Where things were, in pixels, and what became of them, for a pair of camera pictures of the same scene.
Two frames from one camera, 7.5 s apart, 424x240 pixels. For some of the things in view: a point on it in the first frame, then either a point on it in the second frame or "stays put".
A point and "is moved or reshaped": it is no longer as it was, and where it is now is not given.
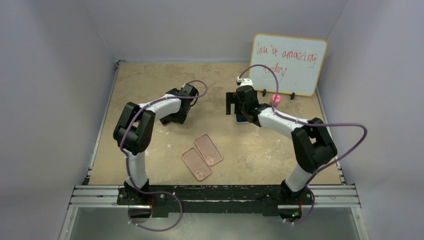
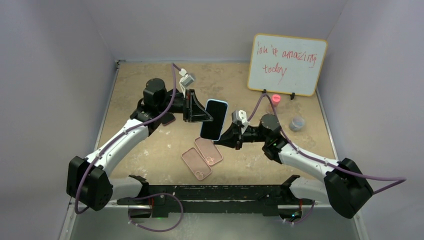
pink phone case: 196,163 stays put
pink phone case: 208,149 stays put
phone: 165,121 stays put
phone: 240,118 is moved or reshaped
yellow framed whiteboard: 297,63 stays put
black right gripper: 231,99 → 229,139
